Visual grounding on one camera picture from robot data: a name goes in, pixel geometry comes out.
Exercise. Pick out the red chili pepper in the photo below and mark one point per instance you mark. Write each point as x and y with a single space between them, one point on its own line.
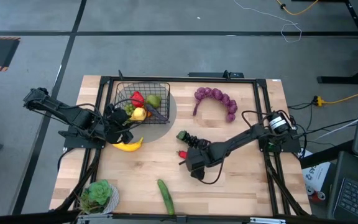
182 154

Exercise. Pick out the green cucumber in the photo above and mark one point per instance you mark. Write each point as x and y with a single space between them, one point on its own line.
166 197

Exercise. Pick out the succulent in white pot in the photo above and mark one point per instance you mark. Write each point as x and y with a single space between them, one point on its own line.
99 194

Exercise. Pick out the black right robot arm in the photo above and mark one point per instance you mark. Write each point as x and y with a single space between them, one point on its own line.
244 138

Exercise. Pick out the yellow banana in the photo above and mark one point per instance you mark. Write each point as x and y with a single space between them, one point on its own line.
132 147

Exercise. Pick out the red bell pepper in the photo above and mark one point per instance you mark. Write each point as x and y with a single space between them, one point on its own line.
137 99

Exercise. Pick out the green pear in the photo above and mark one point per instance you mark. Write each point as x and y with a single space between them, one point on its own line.
153 100

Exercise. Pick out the black laptop with keyboard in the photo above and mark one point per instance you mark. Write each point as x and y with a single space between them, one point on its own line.
356 196

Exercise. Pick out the black metal table frame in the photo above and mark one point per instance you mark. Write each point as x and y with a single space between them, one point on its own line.
258 99

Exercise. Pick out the red soda can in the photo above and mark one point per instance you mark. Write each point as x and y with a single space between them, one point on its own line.
310 190
321 195

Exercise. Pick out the green grape bunch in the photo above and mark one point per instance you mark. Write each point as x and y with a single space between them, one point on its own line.
130 109

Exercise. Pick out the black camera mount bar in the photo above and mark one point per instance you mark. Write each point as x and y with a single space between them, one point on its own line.
210 75

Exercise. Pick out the grey round mat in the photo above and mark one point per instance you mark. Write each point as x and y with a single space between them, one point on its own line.
154 132

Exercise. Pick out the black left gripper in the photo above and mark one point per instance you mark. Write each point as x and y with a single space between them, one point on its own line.
118 121

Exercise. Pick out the white printed box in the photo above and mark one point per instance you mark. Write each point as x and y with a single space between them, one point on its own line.
317 175

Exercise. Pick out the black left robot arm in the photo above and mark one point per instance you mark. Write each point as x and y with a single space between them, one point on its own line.
73 116

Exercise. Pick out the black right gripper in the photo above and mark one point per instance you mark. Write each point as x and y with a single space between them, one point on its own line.
197 158

